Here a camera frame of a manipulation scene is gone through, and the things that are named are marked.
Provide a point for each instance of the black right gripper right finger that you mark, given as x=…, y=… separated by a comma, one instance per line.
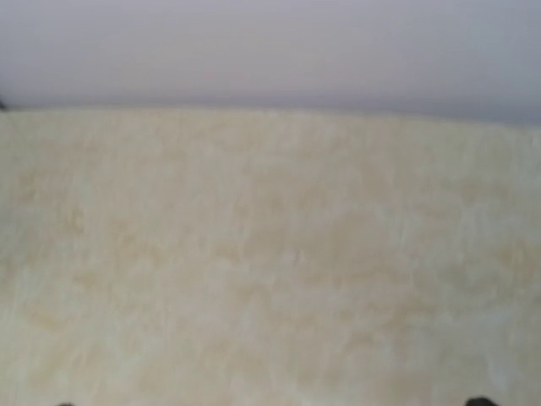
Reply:
x=480, y=401

